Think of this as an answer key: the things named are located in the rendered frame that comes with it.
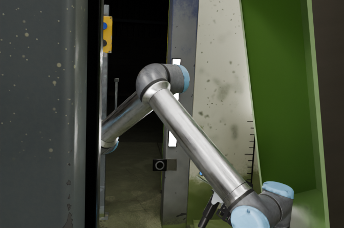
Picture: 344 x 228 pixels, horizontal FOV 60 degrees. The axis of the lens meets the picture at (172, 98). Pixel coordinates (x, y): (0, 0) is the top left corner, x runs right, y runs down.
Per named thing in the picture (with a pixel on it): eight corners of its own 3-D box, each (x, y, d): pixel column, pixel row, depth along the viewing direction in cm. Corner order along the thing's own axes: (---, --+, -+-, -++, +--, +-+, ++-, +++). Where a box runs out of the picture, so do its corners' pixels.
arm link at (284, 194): (285, 197, 81) (279, 239, 83) (300, 185, 90) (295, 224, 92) (253, 185, 88) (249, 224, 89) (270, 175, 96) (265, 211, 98)
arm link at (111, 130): (70, 136, 155) (157, 52, 109) (99, 131, 168) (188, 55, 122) (79, 163, 151) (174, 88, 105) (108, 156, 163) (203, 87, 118)
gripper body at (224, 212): (214, 212, 111) (233, 230, 100) (224, 191, 112) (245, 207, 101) (228, 219, 114) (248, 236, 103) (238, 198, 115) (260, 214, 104)
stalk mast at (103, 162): (104, 214, 242) (109, 6, 224) (104, 218, 236) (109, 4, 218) (97, 214, 241) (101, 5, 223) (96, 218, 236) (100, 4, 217)
